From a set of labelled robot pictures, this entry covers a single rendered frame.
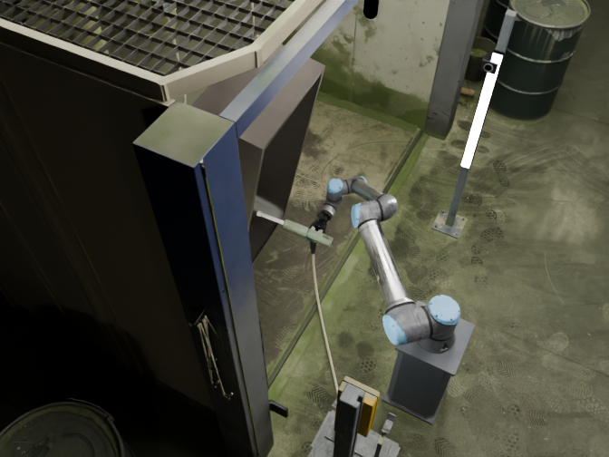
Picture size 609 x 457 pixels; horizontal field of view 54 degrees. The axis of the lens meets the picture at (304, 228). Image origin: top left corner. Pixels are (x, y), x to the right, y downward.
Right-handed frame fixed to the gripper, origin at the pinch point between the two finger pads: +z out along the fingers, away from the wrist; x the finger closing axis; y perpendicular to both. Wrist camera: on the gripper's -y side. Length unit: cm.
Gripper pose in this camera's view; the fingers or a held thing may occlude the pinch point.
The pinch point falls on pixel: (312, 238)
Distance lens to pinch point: 350.0
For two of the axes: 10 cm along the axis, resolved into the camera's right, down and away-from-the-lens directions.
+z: -4.1, 7.6, -5.1
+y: 0.0, 5.6, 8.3
